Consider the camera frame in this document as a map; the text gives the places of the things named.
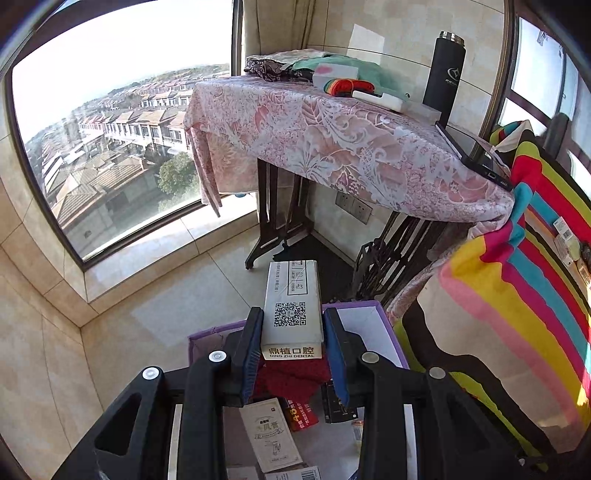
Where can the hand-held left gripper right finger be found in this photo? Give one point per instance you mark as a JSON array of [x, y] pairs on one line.
[[334, 360]]

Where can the large city view window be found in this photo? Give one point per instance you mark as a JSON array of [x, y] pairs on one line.
[[115, 129]]

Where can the pink floral tablecloth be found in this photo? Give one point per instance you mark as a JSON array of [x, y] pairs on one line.
[[332, 138]]

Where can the red white patterned box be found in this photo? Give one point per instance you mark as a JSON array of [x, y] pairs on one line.
[[302, 415]]

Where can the black iron table frame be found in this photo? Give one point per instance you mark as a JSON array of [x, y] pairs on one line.
[[267, 207]]

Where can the white orange toothpaste box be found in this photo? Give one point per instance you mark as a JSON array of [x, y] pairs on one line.
[[291, 295]]

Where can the red scrunchie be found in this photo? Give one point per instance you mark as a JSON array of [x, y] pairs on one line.
[[291, 378]]

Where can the dark framed window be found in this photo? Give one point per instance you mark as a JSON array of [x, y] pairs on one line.
[[531, 46]]

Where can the black product box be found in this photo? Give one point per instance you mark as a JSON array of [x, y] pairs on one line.
[[337, 408]]

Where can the striped tablecloth on desktop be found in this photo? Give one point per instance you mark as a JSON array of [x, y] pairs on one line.
[[498, 300]]

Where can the beige curtain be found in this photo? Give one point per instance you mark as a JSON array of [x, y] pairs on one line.
[[277, 27]]

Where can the large cream box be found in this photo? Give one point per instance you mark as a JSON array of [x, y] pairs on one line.
[[270, 434]]

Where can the flat white box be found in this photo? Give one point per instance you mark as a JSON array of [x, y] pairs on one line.
[[381, 100]]

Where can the dark patterned cloth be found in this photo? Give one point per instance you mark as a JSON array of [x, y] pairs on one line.
[[268, 67]]

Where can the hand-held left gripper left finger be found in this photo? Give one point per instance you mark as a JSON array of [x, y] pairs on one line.
[[251, 360]]

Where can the rainbow striped object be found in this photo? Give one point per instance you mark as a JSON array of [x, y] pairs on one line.
[[351, 86]]

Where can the green round sponge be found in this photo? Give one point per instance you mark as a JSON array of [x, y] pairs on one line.
[[573, 251]]

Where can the black thermos bottle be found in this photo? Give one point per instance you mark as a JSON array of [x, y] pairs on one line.
[[443, 78]]

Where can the wall socket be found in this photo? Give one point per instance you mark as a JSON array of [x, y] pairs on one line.
[[354, 207]]

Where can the purple cardboard box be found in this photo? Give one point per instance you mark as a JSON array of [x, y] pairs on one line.
[[364, 332]]

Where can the white pink box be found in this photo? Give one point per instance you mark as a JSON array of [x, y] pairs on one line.
[[334, 74]]

